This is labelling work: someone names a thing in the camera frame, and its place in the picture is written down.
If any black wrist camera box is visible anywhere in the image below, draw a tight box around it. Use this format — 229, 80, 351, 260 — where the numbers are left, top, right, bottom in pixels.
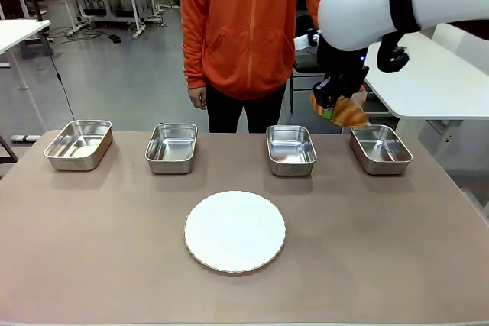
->
312, 78, 335, 110

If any golden brown croissant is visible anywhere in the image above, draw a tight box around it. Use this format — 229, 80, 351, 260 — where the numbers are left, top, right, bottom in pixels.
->
309, 93, 371, 129

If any white desk with metal legs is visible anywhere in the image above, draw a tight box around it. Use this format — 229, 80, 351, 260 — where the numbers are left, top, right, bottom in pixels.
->
0, 18, 52, 132

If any black chair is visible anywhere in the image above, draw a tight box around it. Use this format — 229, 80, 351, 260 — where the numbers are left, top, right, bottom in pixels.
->
289, 27, 325, 114

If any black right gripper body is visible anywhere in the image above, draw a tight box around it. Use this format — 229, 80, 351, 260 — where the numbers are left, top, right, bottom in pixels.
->
316, 37, 371, 100

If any rectangular stainless steel container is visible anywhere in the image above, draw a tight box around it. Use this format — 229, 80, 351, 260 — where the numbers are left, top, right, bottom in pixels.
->
43, 119, 114, 172
144, 123, 199, 175
265, 124, 319, 177
349, 124, 413, 176

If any person in orange hoodie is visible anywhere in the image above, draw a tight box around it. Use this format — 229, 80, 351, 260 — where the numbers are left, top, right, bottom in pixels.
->
179, 0, 335, 134

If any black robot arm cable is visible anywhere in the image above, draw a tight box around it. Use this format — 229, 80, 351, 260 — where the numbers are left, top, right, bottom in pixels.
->
376, 30, 410, 74

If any thin black floor cable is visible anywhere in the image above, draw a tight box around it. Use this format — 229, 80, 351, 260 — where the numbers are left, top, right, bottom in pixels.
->
45, 34, 76, 121

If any person's right hand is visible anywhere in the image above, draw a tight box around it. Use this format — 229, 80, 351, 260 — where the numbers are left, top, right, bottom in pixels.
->
189, 87, 208, 110

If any white table with white legs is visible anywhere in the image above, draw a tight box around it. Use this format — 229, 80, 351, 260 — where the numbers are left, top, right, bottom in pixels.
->
364, 22, 489, 144

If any person's right forearm orange sleeve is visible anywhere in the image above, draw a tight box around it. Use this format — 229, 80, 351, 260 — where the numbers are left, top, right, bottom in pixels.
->
181, 24, 209, 92

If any white scalloped round plate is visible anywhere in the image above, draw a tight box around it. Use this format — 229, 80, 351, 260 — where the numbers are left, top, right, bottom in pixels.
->
183, 190, 287, 274

